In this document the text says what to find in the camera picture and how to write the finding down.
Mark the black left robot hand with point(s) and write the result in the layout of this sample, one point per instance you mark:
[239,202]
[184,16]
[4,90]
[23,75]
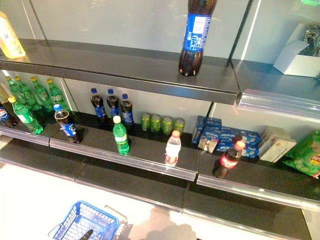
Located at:
[85,235]

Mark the blue plastic shopping basket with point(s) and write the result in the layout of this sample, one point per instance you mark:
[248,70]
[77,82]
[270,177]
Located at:
[67,220]

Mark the small Coca-Cola bottle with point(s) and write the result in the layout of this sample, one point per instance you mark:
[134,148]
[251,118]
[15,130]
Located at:
[227,162]

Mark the black base shelf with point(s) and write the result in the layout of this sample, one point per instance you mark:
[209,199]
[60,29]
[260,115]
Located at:
[125,180]

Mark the water bottle red cap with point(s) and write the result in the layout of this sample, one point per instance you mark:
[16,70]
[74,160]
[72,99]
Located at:
[172,152]

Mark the Pepsi bottle round logo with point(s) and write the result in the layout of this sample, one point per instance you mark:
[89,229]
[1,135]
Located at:
[5,116]

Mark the Oreo wafer roll box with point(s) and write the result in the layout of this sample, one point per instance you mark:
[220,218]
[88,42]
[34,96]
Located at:
[207,145]

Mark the dark grey shelf board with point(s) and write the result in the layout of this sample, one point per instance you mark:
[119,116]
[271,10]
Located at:
[100,65]

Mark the large blue Oreo pack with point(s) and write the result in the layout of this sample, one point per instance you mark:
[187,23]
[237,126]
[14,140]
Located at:
[252,140]

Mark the beige carton boxes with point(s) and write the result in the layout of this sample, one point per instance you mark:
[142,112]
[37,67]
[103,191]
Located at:
[275,147]

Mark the large yellow juice bottle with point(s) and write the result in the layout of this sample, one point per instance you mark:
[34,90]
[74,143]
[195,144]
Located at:
[10,40]

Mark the large Pepsi bottle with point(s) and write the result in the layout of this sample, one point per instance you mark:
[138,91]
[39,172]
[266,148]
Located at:
[195,30]

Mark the green chips bag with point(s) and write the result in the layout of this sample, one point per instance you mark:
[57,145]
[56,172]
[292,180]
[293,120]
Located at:
[305,155]

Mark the white cardboard box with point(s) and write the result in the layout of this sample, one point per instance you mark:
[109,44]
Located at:
[297,65]

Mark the dark shiny bag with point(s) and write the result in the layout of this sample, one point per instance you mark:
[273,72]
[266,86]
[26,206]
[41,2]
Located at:
[312,37]

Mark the black shelf with clear rail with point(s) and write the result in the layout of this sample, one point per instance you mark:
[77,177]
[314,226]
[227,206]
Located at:
[150,150]

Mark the dark shelf board clear rail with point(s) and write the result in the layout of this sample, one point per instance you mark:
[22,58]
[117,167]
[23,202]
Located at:
[275,80]

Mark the black shelf upright post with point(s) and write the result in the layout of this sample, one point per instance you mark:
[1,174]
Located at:
[240,32]

